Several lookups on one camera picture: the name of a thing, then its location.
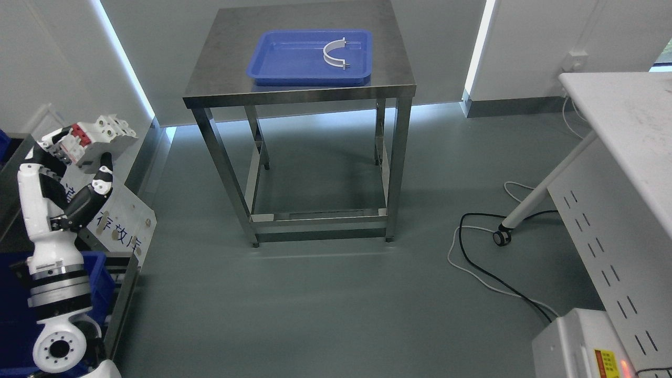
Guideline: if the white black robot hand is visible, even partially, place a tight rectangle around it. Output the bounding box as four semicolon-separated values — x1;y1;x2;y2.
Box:
17;142;113;280

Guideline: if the white red circuit breaker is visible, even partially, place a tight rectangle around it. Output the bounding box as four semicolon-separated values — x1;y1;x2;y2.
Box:
37;114;138;174

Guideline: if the white label sign plate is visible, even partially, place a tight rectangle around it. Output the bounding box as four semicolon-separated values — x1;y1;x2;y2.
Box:
78;176;158;265

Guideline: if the stainless steel table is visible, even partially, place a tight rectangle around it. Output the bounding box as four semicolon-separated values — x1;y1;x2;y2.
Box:
183;1;417;251

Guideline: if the blue plastic tray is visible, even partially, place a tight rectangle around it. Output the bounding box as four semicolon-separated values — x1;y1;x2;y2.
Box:
246;29;373;87

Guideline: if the white curved pipe clamp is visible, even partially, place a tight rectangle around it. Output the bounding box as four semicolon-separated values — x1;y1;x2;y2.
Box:
322;37;350;70

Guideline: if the white equipment box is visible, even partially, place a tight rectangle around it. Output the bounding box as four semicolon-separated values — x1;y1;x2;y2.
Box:
531;308;636;377

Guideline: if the white desk with caster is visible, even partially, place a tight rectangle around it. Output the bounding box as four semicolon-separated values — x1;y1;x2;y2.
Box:
493;72;671;377

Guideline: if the black cable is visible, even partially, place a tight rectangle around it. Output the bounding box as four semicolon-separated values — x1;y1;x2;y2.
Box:
459;210;559;323

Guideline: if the white wall socket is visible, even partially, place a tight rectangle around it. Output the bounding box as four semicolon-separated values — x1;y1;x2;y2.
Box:
561;51;590;72

